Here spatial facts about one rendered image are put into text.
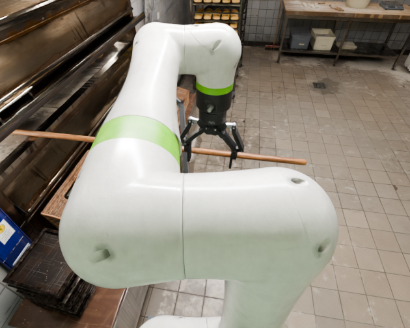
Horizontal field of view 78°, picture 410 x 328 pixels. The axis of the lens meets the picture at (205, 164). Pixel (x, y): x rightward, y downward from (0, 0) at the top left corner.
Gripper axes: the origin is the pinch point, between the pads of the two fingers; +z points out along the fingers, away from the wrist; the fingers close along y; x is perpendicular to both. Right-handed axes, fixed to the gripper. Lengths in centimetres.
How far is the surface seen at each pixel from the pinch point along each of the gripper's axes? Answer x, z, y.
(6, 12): 46, -22, -99
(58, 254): -19, 62, -68
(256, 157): 34.4, 27.6, 18.0
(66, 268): -24, 61, -60
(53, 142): 37, 45, -100
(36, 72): 46, 5, -98
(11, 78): 32, 1, -99
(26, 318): -43, 91, -82
